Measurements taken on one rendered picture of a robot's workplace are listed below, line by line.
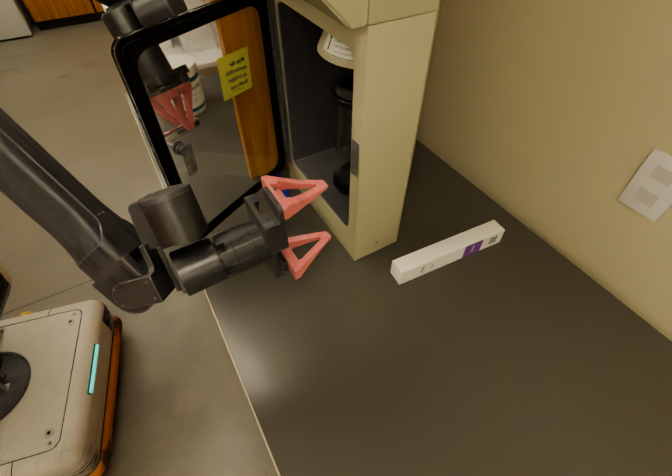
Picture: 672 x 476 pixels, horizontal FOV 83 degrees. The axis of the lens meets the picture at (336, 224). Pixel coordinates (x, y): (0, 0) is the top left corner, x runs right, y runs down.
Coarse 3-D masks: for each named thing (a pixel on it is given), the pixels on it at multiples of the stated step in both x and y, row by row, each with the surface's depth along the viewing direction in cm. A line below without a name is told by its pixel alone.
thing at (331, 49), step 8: (320, 40) 63; (328, 40) 61; (336, 40) 59; (320, 48) 63; (328, 48) 61; (336, 48) 60; (344, 48) 59; (328, 56) 61; (336, 56) 60; (344, 56) 59; (352, 56) 59; (336, 64) 60; (344, 64) 60; (352, 64) 59
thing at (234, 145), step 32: (192, 32) 58; (224, 32) 63; (256, 32) 69; (160, 64) 55; (192, 64) 60; (224, 64) 65; (256, 64) 72; (160, 96) 57; (192, 96) 62; (224, 96) 68; (256, 96) 75; (192, 128) 65; (224, 128) 71; (256, 128) 79; (224, 160) 75; (256, 160) 84; (224, 192) 79
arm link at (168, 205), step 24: (168, 192) 41; (192, 192) 43; (144, 216) 42; (168, 216) 41; (192, 216) 42; (144, 240) 43; (168, 240) 42; (120, 288) 43; (144, 288) 43; (168, 288) 45
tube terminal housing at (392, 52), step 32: (288, 0) 63; (384, 0) 45; (416, 0) 48; (352, 32) 50; (384, 32) 48; (416, 32) 51; (384, 64) 52; (416, 64) 54; (384, 96) 55; (416, 96) 59; (288, 128) 86; (352, 128) 60; (384, 128) 60; (416, 128) 64; (384, 160) 64; (352, 192) 69; (384, 192) 70; (352, 224) 74; (384, 224) 77; (352, 256) 81
